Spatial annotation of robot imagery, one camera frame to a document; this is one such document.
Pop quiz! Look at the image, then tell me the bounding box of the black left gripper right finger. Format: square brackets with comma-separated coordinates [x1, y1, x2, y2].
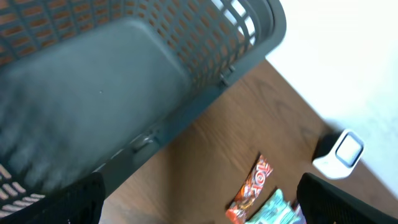
[297, 172, 397, 224]

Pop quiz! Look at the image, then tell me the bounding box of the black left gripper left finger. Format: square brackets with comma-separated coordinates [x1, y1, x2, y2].
[1, 172, 105, 224]

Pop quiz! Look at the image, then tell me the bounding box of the teal snack packet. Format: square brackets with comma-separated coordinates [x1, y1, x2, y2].
[245, 189, 303, 224]

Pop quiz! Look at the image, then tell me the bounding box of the orange brown candy bar wrapper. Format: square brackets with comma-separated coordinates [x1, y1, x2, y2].
[226, 154, 273, 224]

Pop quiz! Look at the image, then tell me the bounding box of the white barcode scanner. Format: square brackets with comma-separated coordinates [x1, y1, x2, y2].
[312, 129, 364, 180]

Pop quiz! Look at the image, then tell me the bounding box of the grey plastic mesh basket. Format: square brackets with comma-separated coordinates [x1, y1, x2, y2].
[1, 0, 286, 217]

